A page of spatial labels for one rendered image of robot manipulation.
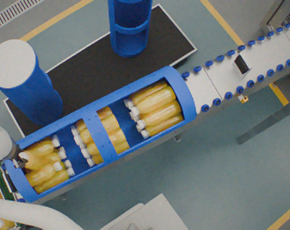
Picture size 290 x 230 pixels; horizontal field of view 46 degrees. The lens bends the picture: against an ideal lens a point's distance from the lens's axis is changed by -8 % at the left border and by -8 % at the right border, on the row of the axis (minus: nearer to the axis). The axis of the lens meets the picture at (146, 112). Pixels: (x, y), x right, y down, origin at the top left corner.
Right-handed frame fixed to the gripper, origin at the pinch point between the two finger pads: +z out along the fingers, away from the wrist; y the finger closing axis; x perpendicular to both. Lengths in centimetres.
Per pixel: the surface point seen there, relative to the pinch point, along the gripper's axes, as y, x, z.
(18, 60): 55, -12, 32
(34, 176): -6.1, 2.1, 20.7
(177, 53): 48, -118, 120
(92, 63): 70, -56, 120
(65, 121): 8.5, -21.9, 15.3
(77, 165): -7.0, -16.9, 38.0
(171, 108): -7, -67, 20
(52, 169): -6.4, -7.0, 21.7
